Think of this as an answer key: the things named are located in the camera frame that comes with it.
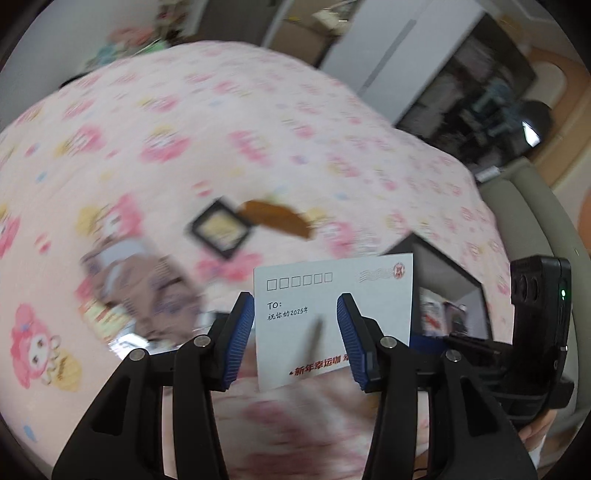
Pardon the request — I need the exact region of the beige sofa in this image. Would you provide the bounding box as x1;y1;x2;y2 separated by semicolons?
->
478;159;591;462

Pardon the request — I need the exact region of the brown wooden comb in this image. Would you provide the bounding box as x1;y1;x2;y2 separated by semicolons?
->
240;199;312;241

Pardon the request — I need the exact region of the black square frame case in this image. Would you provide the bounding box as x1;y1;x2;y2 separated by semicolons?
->
185;196;256;261

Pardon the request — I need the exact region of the white cabinet door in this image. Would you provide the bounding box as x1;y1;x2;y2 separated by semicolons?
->
318;0;485;125

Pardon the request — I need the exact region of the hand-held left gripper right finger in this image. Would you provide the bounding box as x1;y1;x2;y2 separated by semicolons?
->
336;292;539;480

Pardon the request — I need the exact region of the white postcard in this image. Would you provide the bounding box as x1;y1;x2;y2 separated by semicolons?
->
253;253;414;393

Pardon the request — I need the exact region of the beige face mask packet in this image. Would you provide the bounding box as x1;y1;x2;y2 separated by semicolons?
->
78;235;208;356

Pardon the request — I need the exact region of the dark glass cabinet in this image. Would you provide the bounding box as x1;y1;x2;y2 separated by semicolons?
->
394;14;555;171

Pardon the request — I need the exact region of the shelf with colourful toys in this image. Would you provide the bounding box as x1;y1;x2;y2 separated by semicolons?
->
83;0;208;70

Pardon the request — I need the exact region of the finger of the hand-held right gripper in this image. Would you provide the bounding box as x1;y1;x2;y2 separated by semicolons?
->
409;333;502;358

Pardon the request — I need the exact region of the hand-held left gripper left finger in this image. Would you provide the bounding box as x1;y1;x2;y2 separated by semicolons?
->
52;292;256;480

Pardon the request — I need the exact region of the pink cartoon printed blanket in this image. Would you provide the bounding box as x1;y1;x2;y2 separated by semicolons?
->
0;39;513;480

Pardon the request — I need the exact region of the black storage container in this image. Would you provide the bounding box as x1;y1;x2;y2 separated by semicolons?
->
383;233;495;344

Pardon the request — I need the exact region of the person's right hand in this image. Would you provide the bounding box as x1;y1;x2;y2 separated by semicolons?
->
517;408;555;467

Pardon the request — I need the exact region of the brown cardboard box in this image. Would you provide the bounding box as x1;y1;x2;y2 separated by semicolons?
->
261;0;365;65

